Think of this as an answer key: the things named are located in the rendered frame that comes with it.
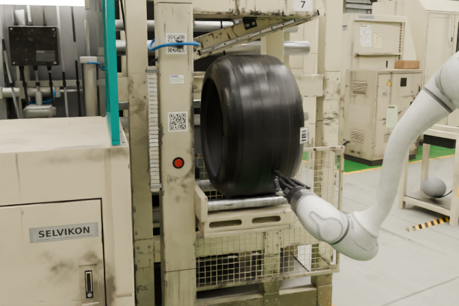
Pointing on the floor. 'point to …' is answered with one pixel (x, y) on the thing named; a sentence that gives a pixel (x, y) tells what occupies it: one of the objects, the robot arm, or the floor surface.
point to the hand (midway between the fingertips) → (279, 177)
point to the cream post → (187, 142)
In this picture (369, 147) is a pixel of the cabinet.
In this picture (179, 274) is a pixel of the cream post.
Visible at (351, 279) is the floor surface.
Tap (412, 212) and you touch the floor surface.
